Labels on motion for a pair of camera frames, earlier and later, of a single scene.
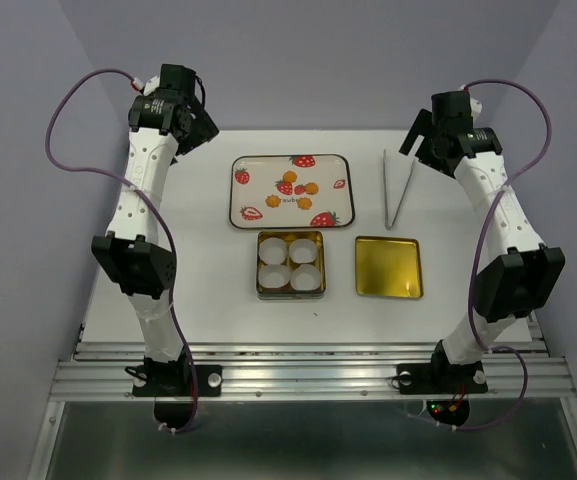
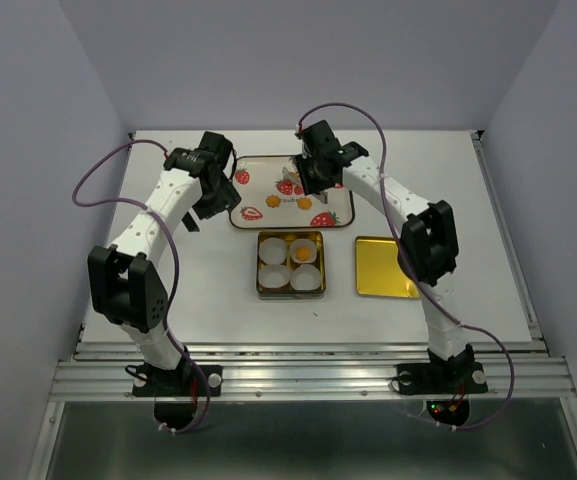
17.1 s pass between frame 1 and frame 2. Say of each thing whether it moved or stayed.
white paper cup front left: stayed
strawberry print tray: stayed
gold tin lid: stayed
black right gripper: moved
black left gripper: moved
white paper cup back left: stayed
